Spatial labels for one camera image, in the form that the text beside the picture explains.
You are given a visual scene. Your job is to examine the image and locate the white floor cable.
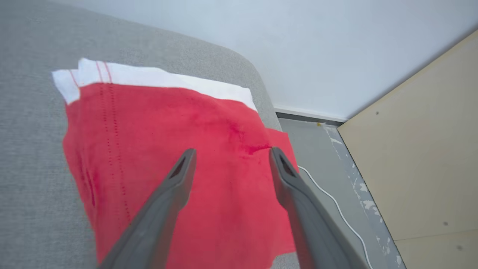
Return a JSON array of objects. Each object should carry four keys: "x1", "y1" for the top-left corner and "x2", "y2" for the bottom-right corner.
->
[{"x1": 298, "y1": 166, "x2": 375, "y2": 269}]

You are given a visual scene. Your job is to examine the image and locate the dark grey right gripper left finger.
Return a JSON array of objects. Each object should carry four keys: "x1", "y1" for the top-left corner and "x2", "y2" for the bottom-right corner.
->
[{"x1": 97, "y1": 148, "x2": 198, "y2": 269}]

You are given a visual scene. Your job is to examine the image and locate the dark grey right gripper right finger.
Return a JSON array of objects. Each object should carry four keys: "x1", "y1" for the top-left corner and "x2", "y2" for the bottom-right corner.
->
[{"x1": 269, "y1": 147, "x2": 368, "y2": 269}]

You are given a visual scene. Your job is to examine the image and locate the beige wooden board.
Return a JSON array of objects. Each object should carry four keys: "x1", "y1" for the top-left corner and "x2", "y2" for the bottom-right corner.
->
[{"x1": 337, "y1": 29, "x2": 478, "y2": 269}]

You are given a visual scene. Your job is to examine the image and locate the red shorts white stripe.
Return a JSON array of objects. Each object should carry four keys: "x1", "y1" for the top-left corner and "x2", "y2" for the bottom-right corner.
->
[{"x1": 52, "y1": 58, "x2": 299, "y2": 269}]

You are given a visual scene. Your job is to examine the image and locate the white skirting board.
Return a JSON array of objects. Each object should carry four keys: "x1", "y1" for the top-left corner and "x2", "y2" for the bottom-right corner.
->
[{"x1": 274, "y1": 106, "x2": 348, "y2": 123}]

